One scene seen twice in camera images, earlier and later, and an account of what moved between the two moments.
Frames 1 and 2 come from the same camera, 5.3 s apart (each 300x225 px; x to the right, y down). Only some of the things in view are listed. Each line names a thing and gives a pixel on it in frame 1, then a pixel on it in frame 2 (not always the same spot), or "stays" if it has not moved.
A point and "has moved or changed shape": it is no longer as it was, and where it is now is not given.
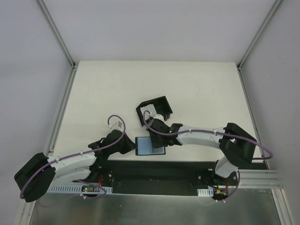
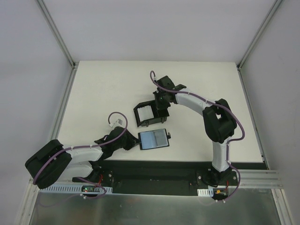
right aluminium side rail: (265, 161) stays
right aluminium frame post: (250, 48) stays
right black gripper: (158, 141) → (160, 108)
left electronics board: (87, 189) stays
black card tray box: (161, 105) has moved or changed shape
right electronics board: (220, 192) stays
